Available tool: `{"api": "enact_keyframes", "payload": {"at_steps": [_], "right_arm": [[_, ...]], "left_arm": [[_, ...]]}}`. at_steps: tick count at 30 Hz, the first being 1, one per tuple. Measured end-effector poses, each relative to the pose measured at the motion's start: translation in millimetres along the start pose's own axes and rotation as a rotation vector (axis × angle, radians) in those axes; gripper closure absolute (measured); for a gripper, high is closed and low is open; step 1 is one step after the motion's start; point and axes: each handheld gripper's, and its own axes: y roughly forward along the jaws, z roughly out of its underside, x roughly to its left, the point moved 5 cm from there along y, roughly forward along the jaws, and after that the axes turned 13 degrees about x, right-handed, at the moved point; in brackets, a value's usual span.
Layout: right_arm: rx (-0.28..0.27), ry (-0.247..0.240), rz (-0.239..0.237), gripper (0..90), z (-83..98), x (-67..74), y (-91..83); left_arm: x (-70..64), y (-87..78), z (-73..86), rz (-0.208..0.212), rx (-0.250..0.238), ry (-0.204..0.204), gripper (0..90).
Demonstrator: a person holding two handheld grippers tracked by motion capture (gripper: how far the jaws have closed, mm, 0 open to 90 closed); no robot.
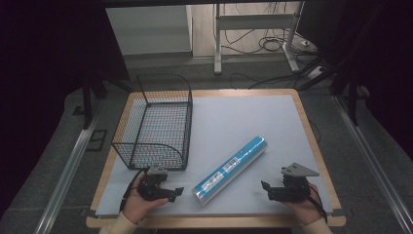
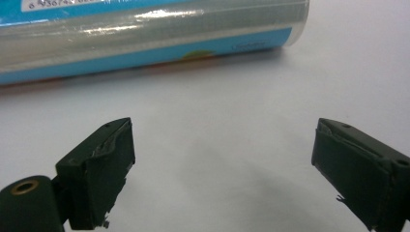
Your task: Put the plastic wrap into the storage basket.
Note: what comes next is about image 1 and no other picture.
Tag grey table mat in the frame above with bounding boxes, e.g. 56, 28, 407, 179
94, 94, 334, 218

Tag person's left hand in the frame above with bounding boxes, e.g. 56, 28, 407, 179
122, 172, 170, 225

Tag black metal stand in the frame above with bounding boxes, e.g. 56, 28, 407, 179
72, 76, 134, 131
298, 55, 371, 127

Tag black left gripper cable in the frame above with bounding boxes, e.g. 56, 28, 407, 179
119, 168, 147, 213

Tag black floor cables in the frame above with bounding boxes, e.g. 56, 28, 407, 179
220, 6, 322, 91

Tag blue plastic-wrapped roll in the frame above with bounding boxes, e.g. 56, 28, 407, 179
191, 135, 269, 207

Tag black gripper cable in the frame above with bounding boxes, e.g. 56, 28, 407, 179
119, 168, 147, 213
307, 185, 328, 224

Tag black wire basket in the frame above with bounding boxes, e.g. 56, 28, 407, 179
110, 73, 195, 172

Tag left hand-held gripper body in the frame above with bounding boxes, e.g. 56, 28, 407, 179
136, 165, 173, 202

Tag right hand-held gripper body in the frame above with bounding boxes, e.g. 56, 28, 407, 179
268, 162, 320, 203

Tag person's right hand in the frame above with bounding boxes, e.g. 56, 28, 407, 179
282, 182, 324, 227

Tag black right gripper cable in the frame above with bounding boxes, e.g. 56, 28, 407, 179
307, 185, 328, 224

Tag white metal desk frame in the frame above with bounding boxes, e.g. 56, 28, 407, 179
212, 2, 306, 76

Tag white power strip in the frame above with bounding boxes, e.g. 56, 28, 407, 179
306, 65, 326, 81

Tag dark monitor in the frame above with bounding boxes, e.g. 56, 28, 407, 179
296, 0, 349, 50

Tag aluminium rail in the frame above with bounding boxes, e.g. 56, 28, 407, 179
332, 94, 413, 234
33, 100, 105, 234

